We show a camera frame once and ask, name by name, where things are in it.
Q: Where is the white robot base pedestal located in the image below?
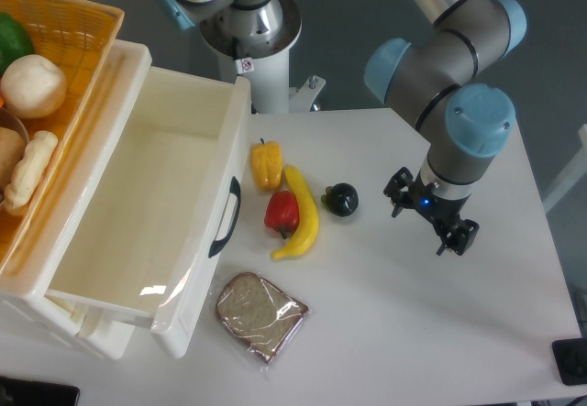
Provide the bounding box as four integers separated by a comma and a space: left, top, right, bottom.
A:
199, 0, 326, 114

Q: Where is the white plastic drawer cabinet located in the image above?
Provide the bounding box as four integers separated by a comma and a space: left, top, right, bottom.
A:
1, 39, 152, 359

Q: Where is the red bell pepper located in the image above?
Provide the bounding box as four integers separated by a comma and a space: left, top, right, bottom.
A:
264, 191, 299, 239

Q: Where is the white plastic drawer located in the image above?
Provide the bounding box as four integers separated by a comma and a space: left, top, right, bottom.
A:
73, 68, 251, 358

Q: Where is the black device at right edge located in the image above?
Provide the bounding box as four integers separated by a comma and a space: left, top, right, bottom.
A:
551, 338, 586, 386

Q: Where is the black device bottom left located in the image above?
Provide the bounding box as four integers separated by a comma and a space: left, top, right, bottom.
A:
1, 377, 80, 406

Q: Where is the beige bread loaf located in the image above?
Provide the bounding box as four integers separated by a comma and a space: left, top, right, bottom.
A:
0, 127, 26, 191

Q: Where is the round white bun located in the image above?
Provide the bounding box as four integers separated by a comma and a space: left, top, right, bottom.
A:
1, 54, 67, 119

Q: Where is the dark purple mangosteen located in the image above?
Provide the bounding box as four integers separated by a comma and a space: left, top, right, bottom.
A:
321, 182, 359, 217

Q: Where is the white frame at right edge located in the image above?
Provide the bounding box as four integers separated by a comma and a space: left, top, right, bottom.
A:
542, 125, 586, 214

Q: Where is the wrapped brown bread slice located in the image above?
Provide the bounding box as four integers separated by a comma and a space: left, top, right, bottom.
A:
212, 270, 313, 372

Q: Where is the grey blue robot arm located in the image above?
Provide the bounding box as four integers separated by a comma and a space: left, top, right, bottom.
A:
159, 0, 526, 254

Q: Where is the yellow banana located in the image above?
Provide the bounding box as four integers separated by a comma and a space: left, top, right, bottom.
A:
270, 165, 319, 260

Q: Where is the yellow bell pepper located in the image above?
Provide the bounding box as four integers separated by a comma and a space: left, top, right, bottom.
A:
249, 139, 283, 191

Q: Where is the orange wicker basket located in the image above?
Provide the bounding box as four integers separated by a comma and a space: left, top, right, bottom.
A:
1, 0, 125, 266

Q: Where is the green bell pepper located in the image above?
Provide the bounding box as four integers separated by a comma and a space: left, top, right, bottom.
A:
1, 12, 35, 75

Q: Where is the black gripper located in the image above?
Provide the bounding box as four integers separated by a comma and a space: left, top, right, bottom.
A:
383, 167, 480, 256

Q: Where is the white twisted bread roll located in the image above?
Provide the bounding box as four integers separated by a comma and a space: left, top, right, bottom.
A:
3, 130, 59, 215

